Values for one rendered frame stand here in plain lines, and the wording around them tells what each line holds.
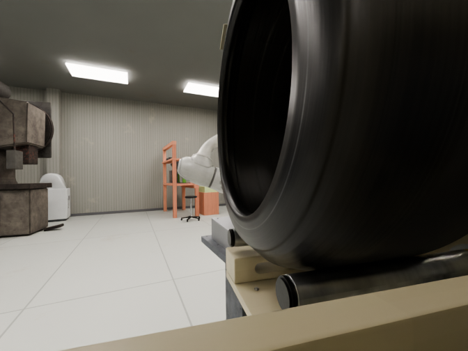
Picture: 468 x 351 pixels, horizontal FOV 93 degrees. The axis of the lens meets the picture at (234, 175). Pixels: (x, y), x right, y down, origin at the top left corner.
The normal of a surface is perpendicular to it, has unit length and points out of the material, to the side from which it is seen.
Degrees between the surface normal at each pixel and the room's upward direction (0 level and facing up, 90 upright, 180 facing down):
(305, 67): 91
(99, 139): 90
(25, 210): 90
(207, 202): 90
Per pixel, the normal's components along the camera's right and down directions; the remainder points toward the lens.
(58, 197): 0.47, -0.02
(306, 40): -0.90, 0.01
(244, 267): 0.25, -0.02
